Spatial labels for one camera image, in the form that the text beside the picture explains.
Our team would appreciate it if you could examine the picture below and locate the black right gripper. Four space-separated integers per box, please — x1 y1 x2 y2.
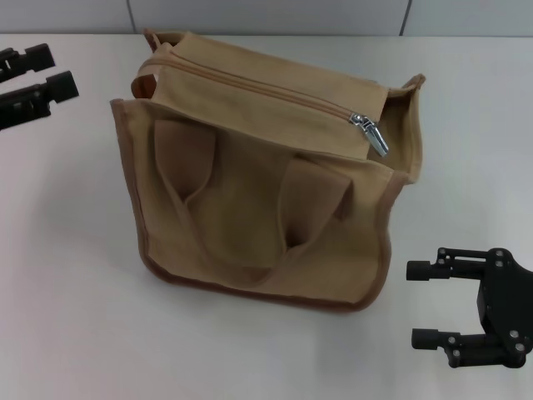
406 247 533 370

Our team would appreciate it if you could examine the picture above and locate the khaki canvas food bag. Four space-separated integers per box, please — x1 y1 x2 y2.
108 27 426 313

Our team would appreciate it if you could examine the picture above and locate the silver metal zipper pull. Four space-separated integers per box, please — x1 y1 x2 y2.
348 111 391 158

